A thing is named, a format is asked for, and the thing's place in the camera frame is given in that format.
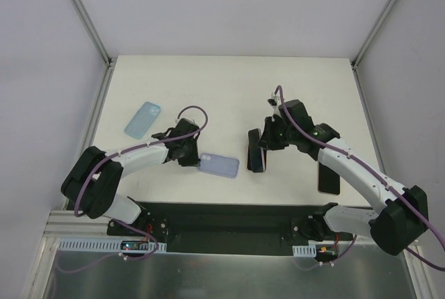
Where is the black phone pink edge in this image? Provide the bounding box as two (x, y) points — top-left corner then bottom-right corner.
(247, 129), (266, 173)

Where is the lavender phone case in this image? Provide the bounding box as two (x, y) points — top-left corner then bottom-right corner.
(197, 153), (240, 179)

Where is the light blue phone case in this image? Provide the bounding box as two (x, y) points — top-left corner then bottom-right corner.
(124, 102), (161, 139)

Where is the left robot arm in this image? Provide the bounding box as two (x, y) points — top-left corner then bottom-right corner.
(61, 118), (201, 236)

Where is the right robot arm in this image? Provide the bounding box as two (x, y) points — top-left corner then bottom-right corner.
(259, 98), (428, 255)

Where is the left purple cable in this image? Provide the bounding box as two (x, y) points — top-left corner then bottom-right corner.
(73, 106), (209, 261)

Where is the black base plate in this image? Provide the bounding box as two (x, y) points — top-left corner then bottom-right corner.
(106, 202), (359, 257)

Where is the right white cable duct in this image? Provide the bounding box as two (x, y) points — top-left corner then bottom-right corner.
(292, 243), (339, 258)

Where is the white cable duct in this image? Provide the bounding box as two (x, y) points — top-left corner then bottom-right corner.
(58, 238), (167, 254)
(292, 243), (339, 258)

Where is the left white cable duct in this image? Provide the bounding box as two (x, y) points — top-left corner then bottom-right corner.
(58, 238), (167, 254)

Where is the left aluminium frame post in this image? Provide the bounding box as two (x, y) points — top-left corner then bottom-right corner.
(70, 0), (115, 68)

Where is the aluminium frame post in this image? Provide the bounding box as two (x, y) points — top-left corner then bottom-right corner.
(70, 0), (115, 68)
(351, 0), (400, 71)

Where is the right aluminium frame post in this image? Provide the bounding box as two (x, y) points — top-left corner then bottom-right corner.
(351, 0), (400, 71)

